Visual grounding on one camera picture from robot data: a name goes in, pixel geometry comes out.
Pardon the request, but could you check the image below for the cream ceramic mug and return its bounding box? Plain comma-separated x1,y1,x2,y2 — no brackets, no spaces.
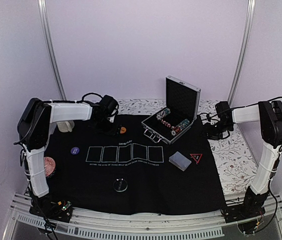
56,120,75,133

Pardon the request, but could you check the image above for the clear dealer button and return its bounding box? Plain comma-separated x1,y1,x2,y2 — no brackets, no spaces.
112,178,128,193

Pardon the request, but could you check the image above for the floral white tablecloth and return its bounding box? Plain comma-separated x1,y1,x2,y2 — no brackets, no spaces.
64,99,263,200

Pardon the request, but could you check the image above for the red patterned round tin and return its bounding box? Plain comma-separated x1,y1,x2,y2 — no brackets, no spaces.
44,156,56,178

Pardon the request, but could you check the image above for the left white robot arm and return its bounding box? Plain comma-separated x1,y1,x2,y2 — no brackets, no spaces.
15,95,119,198

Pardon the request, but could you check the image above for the red black triangle card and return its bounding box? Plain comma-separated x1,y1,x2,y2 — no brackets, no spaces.
189,153,203,165

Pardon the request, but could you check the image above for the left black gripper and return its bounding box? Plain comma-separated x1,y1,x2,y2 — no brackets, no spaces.
94,116,123,138

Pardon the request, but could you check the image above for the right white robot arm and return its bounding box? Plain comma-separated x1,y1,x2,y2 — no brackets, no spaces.
203,96,282,218

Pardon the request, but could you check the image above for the poker chip row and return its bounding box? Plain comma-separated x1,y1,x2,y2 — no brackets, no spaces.
156,107,171,121
171,119,190,136

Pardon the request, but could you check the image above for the black poker table mat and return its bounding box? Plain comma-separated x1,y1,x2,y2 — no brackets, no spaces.
44,114,226,215

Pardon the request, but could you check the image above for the red dice row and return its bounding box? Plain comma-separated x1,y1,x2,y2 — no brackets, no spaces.
161,119,173,128

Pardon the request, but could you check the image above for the right aluminium frame post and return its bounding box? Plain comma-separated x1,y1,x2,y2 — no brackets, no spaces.
227,0,256,106

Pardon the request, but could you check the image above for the small green circuit board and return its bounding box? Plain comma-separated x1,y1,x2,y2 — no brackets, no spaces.
57,200,72,212

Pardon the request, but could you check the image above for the aluminium frame post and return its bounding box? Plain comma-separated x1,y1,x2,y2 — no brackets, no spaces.
37,0,67,100
227,0,256,106

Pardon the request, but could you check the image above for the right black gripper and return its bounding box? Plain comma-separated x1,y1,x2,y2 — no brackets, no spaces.
198,120,233,141

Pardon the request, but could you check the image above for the blue playing card deck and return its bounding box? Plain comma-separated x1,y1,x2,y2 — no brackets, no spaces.
168,151,192,172

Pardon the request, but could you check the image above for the orange big blind button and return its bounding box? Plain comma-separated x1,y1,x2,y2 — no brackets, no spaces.
120,126,127,134

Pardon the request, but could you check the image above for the purple small blind button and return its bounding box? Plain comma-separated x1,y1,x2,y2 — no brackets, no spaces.
70,146,80,155

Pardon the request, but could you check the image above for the left aluminium frame post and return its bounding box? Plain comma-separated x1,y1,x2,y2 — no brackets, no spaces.
37,0,67,100

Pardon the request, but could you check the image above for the aluminium poker chip case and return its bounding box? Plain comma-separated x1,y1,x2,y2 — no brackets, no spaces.
141,75,201,145

